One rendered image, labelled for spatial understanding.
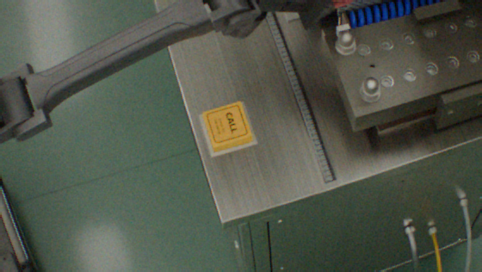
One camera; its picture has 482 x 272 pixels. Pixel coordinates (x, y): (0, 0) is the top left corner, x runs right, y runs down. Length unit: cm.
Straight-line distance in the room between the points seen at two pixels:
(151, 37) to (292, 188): 39
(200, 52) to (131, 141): 96
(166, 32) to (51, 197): 130
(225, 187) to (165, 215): 96
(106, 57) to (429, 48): 56
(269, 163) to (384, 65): 27
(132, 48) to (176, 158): 123
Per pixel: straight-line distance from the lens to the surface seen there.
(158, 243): 270
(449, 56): 175
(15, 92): 161
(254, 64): 187
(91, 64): 158
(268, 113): 182
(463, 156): 190
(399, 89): 171
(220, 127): 179
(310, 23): 167
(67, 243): 275
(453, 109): 176
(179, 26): 157
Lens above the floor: 256
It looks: 67 degrees down
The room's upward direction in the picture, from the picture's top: 8 degrees counter-clockwise
